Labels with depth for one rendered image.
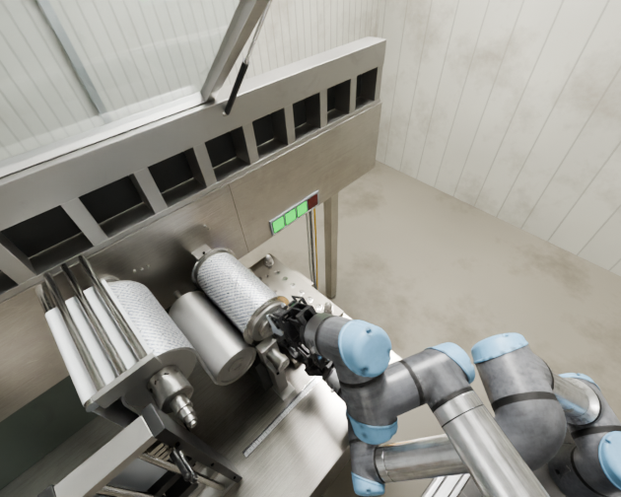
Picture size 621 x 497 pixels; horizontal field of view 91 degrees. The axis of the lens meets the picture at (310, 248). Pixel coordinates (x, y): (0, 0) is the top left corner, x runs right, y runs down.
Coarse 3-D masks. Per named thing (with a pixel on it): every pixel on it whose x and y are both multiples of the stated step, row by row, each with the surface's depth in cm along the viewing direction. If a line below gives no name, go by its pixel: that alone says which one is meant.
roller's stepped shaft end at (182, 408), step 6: (180, 396) 57; (186, 396) 58; (174, 402) 56; (180, 402) 56; (186, 402) 56; (174, 408) 55; (180, 408) 55; (186, 408) 55; (192, 408) 56; (174, 414) 56; (180, 414) 55; (186, 414) 55; (192, 414) 55; (186, 420) 54; (192, 420) 55; (192, 426) 54
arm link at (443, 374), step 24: (408, 360) 51; (432, 360) 50; (456, 360) 50; (432, 384) 48; (456, 384) 47; (432, 408) 48; (456, 408) 45; (480, 408) 45; (456, 432) 44; (480, 432) 43; (480, 456) 41; (504, 456) 41; (480, 480) 41; (504, 480) 39; (528, 480) 39
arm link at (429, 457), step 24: (504, 408) 58; (528, 408) 56; (552, 408) 55; (504, 432) 57; (528, 432) 54; (552, 432) 54; (360, 456) 74; (384, 456) 70; (408, 456) 67; (432, 456) 64; (456, 456) 61; (528, 456) 54; (552, 456) 54; (360, 480) 71; (384, 480) 70
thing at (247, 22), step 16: (256, 0) 46; (256, 16) 50; (240, 32) 52; (256, 32) 54; (240, 48) 57; (224, 64) 60; (224, 80) 68; (240, 80) 65; (208, 96) 72; (160, 112) 69; (176, 112) 71; (224, 112) 77; (128, 128) 65; (80, 144) 61; (32, 160) 57; (48, 160) 58; (0, 176) 55
